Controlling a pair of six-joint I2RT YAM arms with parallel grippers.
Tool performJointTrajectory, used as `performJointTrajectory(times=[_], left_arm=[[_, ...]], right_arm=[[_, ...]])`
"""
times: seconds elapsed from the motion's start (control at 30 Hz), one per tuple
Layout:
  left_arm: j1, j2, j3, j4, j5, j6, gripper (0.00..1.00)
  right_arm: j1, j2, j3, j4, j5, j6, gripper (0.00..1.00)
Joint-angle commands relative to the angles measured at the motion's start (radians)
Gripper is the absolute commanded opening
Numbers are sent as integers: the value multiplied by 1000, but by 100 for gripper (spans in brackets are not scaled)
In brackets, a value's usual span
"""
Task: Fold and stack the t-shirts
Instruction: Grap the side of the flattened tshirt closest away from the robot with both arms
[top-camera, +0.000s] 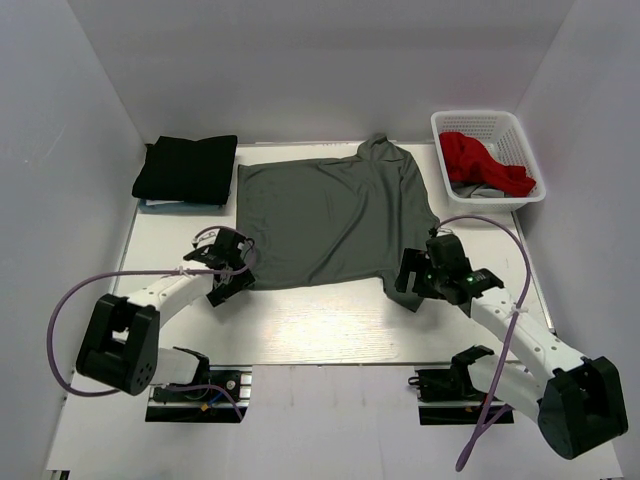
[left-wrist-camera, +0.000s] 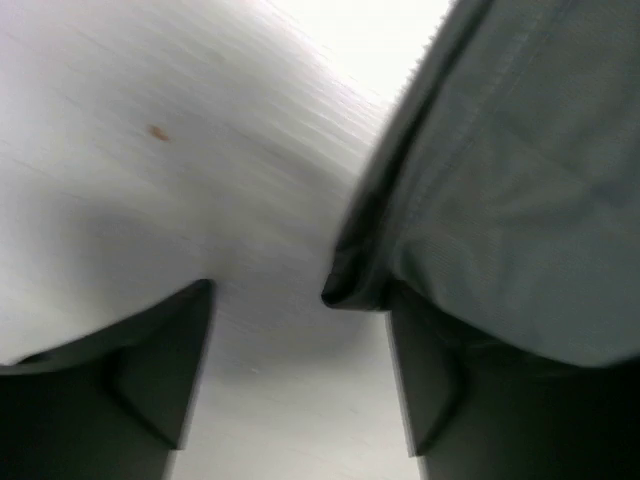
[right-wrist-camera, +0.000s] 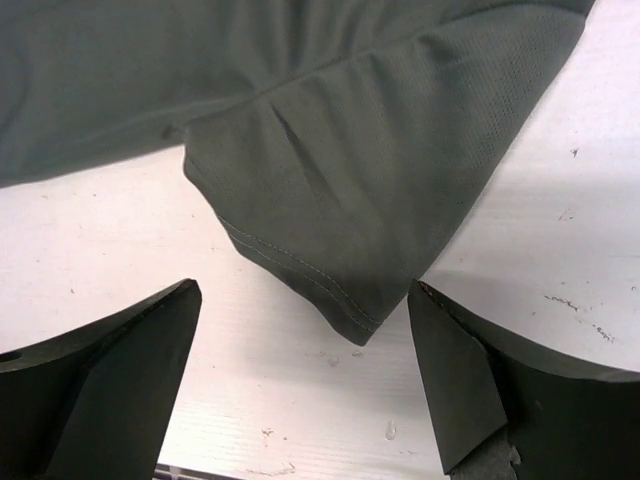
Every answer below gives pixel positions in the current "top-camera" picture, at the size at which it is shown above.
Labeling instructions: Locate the grey t shirt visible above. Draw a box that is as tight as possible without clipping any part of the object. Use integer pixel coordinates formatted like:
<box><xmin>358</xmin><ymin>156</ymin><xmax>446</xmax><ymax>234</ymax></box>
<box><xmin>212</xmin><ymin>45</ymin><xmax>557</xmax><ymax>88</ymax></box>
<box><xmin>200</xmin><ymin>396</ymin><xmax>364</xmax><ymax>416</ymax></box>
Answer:
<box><xmin>451</xmin><ymin>182</ymin><xmax>508</xmax><ymax>199</ymax></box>
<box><xmin>236</xmin><ymin>135</ymin><xmax>439</xmax><ymax>311</ymax></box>

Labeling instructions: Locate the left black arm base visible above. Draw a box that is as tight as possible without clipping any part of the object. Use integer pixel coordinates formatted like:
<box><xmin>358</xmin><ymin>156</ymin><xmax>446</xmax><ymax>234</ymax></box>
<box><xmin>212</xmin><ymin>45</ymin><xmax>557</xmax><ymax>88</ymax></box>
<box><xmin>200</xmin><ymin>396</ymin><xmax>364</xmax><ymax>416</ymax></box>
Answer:
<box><xmin>145</xmin><ymin>366</ymin><xmax>252</xmax><ymax>424</ymax></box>

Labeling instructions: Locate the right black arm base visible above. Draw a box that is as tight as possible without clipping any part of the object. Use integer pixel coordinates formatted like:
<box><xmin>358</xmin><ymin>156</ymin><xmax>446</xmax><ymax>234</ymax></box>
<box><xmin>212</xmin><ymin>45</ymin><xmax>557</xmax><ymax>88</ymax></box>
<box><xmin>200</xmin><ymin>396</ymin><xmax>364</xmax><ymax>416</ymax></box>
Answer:
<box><xmin>407</xmin><ymin>368</ymin><xmax>486</xmax><ymax>426</ymax></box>

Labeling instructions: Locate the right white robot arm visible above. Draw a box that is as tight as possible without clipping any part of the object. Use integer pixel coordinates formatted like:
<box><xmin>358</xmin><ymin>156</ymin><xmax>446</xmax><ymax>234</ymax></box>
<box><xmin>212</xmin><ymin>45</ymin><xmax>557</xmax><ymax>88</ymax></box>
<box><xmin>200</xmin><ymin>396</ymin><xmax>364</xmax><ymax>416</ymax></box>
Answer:
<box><xmin>395</xmin><ymin>234</ymin><xmax>629</xmax><ymax>459</ymax></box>

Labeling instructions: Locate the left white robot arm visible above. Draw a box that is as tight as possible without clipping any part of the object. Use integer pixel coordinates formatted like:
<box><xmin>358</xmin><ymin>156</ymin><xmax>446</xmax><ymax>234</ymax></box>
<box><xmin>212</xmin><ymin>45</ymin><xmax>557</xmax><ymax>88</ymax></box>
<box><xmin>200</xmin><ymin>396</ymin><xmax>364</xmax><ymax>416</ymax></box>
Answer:
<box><xmin>76</xmin><ymin>228</ymin><xmax>255</xmax><ymax>399</ymax></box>

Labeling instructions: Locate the folded black t shirt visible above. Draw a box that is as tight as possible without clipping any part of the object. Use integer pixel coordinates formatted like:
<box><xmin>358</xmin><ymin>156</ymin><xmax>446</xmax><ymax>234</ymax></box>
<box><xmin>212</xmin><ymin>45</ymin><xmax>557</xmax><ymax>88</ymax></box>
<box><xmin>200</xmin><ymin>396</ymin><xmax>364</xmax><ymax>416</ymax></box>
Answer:
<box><xmin>132</xmin><ymin>135</ymin><xmax>238</xmax><ymax>206</ymax></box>

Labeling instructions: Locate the grey t shirt in basket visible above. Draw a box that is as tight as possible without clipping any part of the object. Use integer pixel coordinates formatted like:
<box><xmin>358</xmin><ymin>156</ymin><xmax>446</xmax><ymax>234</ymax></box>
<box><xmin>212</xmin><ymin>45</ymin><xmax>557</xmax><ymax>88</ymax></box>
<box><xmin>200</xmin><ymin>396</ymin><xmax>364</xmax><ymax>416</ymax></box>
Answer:
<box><xmin>451</xmin><ymin>182</ymin><xmax>508</xmax><ymax>199</ymax></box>

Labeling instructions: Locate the folded light blue t shirt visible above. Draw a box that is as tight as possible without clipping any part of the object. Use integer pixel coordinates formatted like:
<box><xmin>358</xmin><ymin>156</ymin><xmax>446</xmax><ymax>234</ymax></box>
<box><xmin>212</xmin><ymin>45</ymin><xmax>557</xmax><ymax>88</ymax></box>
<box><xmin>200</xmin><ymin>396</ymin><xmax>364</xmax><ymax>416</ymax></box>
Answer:
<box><xmin>138</xmin><ymin>199</ymin><xmax>224</xmax><ymax>215</ymax></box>

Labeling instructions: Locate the red t shirt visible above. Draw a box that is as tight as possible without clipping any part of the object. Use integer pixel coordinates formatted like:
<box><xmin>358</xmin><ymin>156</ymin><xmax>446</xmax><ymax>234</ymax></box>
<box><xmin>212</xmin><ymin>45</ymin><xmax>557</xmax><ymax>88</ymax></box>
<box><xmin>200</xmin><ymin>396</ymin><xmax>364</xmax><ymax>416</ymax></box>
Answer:
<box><xmin>438</xmin><ymin>132</ymin><xmax>537</xmax><ymax>198</ymax></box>

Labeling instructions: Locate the white plastic basket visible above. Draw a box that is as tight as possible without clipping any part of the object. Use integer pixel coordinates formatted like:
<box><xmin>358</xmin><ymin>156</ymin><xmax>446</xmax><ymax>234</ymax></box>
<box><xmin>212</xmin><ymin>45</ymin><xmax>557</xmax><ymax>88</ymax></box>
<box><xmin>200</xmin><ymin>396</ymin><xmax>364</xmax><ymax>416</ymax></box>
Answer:
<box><xmin>431</xmin><ymin>110</ymin><xmax>546</xmax><ymax>214</ymax></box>

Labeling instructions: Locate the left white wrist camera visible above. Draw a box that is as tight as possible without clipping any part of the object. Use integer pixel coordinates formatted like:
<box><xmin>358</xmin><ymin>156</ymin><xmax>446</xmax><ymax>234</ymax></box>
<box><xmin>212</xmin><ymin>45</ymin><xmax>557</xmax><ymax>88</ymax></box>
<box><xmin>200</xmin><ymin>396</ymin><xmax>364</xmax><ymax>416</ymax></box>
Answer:
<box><xmin>191</xmin><ymin>229</ymin><xmax>218</xmax><ymax>249</ymax></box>

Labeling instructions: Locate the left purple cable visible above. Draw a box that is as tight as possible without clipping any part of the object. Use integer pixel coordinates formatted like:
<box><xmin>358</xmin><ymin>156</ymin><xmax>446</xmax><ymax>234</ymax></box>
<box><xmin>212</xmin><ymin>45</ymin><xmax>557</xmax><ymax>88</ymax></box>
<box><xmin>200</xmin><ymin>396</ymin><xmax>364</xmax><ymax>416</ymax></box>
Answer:
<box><xmin>46</xmin><ymin>227</ymin><xmax>261</xmax><ymax>397</ymax></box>

